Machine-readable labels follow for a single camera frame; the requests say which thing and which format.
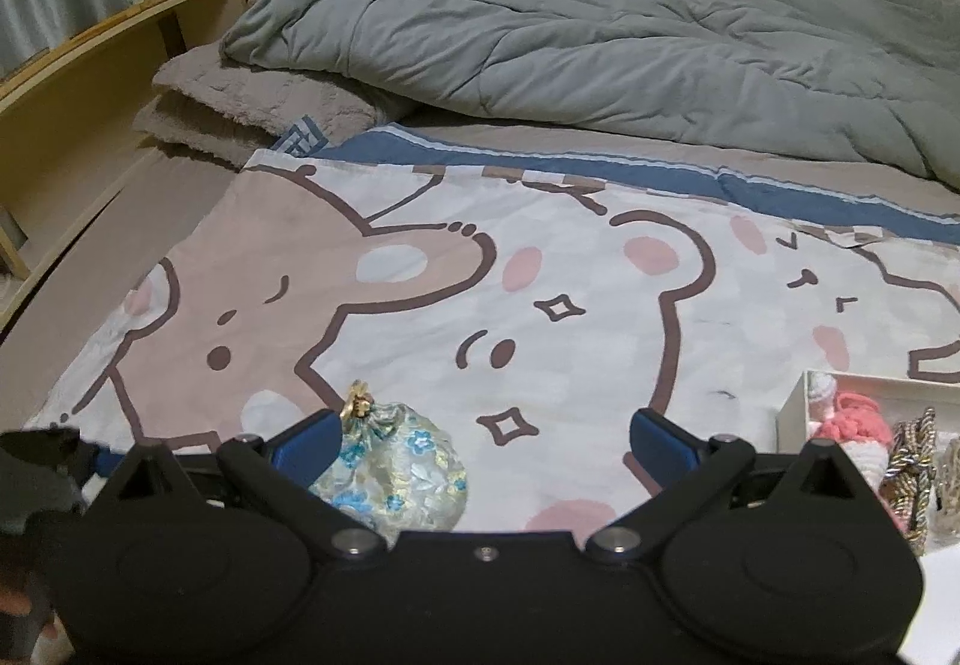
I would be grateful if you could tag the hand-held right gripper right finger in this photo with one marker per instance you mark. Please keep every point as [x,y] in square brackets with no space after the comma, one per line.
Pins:
[664,444]

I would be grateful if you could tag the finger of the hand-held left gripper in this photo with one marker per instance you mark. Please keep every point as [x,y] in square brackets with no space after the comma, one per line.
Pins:
[105,461]

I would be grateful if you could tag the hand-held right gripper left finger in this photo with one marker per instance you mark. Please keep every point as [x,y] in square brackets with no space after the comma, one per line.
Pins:
[307,455]

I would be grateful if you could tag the floral brocade pouch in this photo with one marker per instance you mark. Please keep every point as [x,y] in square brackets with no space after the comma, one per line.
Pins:
[405,470]

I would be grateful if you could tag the white cardboard box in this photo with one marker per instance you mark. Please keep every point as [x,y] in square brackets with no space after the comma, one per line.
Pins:
[795,425]

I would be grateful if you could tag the pink crochet doll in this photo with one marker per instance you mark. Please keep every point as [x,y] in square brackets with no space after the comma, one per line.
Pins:
[855,418]

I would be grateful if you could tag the bear printed blanket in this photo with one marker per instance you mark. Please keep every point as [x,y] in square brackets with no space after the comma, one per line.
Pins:
[600,305]

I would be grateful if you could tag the bed with beige sheet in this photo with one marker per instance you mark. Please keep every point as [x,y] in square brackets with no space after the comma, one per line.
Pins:
[112,245]

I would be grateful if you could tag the wooden headboard shelf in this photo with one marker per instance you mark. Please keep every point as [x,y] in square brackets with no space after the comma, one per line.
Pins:
[75,110]

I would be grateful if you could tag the beige folded fleece blanket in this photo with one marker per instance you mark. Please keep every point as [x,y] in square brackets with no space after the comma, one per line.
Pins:
[262,103]

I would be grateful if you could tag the grey quilt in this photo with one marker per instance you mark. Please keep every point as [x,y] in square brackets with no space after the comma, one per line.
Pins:
[600,35]

